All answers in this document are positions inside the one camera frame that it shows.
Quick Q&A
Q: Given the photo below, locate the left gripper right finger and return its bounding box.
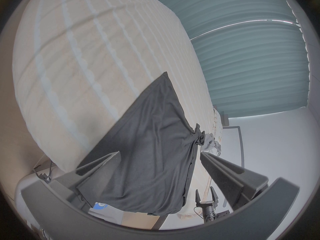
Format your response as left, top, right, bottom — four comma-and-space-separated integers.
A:
200, 151, 270, 210

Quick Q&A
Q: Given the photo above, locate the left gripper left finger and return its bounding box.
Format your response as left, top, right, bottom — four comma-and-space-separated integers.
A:
51, 151, 122, 208

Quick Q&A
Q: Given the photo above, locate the black T-shirt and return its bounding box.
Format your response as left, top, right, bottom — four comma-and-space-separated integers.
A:
76, 71, 206, 216

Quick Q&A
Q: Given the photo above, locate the pile of clothes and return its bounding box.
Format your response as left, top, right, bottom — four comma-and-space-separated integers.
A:
200, 133, 223, 157

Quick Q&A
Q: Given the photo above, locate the bed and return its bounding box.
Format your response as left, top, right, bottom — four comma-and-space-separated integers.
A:
12, 0, 243, 231

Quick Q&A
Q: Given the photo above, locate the white printed pillow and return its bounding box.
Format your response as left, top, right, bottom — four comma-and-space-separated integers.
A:
212, 109, 223, 144

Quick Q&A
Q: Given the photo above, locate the grey bedside table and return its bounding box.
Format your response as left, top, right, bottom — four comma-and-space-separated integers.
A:
214, 105, 229, 126

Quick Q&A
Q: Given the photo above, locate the blue-green curtain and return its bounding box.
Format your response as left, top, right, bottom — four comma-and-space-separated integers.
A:
190, 19, 311, 120
140, 0, 300, 41

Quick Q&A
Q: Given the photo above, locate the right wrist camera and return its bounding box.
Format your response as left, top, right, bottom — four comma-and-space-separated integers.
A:
215, 210, 231, 220

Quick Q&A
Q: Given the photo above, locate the black cable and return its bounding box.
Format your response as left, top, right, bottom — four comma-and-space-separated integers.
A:
34, 159, 54, 183

